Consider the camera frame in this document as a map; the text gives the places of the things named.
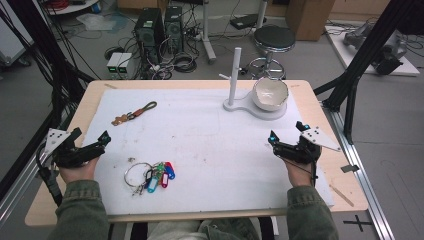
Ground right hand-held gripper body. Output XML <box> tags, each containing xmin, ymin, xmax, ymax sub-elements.
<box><xmin>272</xmin><ymin>126</ymin><xmax>342</xmax><ymax>165</ymax></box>

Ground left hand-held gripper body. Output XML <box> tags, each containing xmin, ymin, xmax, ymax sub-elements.
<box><xmin>35</xmin><ymin>127</ymin><xmax>103</xmax><ymax>169</ymax></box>

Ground brown leather strap keychain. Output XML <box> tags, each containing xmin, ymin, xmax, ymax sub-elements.
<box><xmin>110</xmin><ymin>100</ymin><xmax>158</xmax><ymax>127</ymax></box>

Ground key ring with colourful tags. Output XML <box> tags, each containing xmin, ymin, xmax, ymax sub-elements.
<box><xmin>123</xmin><ymin>161</ymin><xmax>177</xmax><ymax>196</ymax></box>

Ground white key stand with peg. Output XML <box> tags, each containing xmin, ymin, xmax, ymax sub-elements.
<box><xmin>218</xmin><ymin>46</ymin><xmax>289</xmax><ymax>122</ymax></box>

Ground person's left hand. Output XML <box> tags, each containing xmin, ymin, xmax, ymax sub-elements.
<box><xmin>57</xmin><ymin>156</ymin><xmax>101</xmax><ymax>185</ymax></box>

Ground person's right hand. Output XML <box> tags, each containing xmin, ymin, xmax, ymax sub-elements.
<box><xmin>282</xmin><ymin>155</ymin><xmax>317</xmax><ymax>188</ymax></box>

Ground white ceramic bowl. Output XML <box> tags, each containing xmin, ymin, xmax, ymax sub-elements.
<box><xmin>251</xmin><ymin>76</ymin><xmax>290</xmax><ymax>113</ymax></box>

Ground black tape piece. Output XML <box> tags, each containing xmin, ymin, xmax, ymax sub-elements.
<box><xmin>340</xmin><ymin>164</ymin><xmax>361</xmax><ymax>174</ymax></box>

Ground long wooden stick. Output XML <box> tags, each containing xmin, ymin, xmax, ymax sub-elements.
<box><xmin>328</xmin><ymin>183</ymin><xmax>356</xmax><ymax>208</ymax></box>

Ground white foam mat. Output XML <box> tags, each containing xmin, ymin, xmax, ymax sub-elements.
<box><xmin>81</xmin><ymin>87</ymin><xmax>336</xmax><ymax>216</ymax></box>

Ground white power supply unit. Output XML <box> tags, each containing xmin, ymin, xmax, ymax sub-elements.
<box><xmin>117</xmin><ymin>52</ymin><xmax>135</xmax><ymax>76</ymax></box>
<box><xmin>106</xmin><ymin>52</ymin><xmax>124</xmax><ymax>76</ymax></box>

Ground black round stool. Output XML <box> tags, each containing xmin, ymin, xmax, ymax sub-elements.
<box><xmin>247</xmin><ymin>25</ymin><xmax>297</xmax><ymax>81</ymax></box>

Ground grey robot device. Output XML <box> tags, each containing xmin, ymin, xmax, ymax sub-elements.
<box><xmin>342</xmin><ymin>22</ymin><xmax>409</xmax><ymax>76</ymax></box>

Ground brown cardboard box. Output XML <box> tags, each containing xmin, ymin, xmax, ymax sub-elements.
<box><xmin>284</xmin><ymin>0</ymin><xmax>336</xmax><ymax>42</ymax></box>

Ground person's legs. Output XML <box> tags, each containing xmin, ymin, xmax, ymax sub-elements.
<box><xmin>146</xmin><ymin>216</ymin><xmax>278</xmax><ymax>240</ymax></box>

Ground large black computer tower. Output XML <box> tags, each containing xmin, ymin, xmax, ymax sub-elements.
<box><xmin>133</xmin><ymin>7</ymin><xmax>166</xmax><ymax>65</ymax></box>

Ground flat black box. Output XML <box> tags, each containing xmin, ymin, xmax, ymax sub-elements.
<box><xmin>229</xmin><ymin>13</ymin><xmax>268</xmax><ymax>31</ymax></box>

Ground white platform board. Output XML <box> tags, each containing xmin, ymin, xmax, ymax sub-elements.
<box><xmin>324</xmin><ymin>23</ymin><xmax>421</xmax><ymax>78</ymax></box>

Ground white desk leg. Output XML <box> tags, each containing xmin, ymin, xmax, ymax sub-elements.
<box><xmin>200</xmin><ymin>0</ymin><xmax>218</xmax><ymax>65</ymax></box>

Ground round white table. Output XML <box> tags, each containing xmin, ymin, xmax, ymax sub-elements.
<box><xmin>45</xmin><ymin>0</ymin><xmax>102</xmax><ymax>17</ymax></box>

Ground slim black computer tower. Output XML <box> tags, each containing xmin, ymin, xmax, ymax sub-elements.
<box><xmin>164</xmin><ymin>5</ymin><xmax>185</xmax><ymax>55</ymax></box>

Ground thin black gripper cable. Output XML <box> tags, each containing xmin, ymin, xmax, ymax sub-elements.
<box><xmin>285</xmin><ymin>158</ymin><xmax>318</xmax><ymax>188</ymax></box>

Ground thick black gripper cable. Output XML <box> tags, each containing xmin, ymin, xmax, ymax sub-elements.
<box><xmin>34</xmin><ymin>143</ymin><xmax>65</xmax><ymax>208</ymax></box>

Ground aluminium rail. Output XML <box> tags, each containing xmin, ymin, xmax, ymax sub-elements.
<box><xmin>0</xmin><ymin>133</ymin><xmax>63</xmax><ymax>223</ymax></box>
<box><xmin>320</xmin><ymin>99</ymin><xmax>397</xmax><ymax>240</ymax></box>

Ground black frame with cable bundle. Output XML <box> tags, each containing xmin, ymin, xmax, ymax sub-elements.
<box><xmin>0</xmin><ymin>0</ymin><xmax>96</xmax><ymax>201</ymax></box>

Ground black metal frame strut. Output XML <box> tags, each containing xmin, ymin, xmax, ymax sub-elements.
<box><xmin>313</xmin><ymin>0</ymin><xmax>424</xmax><ymax>146</ymax></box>

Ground coiled black cable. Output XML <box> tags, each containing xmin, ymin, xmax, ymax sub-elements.
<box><xmin>171</xmin><ymin>52</ymin><xmax>199</xmax><ymax>74</ymax></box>

